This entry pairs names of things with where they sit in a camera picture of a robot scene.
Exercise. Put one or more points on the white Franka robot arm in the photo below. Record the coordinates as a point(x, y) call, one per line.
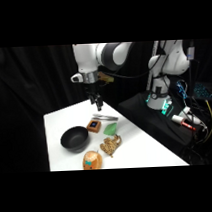
point(88, 58)

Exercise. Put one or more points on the small green light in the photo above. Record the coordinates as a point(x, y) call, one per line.
point(167, 106)

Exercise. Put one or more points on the striped tiger plush toy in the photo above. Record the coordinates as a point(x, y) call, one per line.
point(110, 145)

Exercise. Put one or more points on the wooden block with blue dot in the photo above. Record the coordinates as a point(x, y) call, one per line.
point(94, 126)

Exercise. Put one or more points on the green soft block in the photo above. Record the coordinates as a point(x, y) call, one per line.
point(110, 129)

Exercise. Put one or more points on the black keyboard with teal glow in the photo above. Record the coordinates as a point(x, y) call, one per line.
point(203, 90)

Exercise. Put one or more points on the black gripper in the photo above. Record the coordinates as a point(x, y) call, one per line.
point(92, 88)

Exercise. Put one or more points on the orange plush toy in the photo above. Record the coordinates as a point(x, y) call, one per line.
point(93, 160)

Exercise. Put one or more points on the white marker with red cap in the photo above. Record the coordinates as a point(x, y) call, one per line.
point(182, 122)

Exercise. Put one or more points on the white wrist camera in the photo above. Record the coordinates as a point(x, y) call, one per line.
point(76, 78)

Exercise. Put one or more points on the black robot stand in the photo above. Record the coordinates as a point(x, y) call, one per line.
point(144, 115)

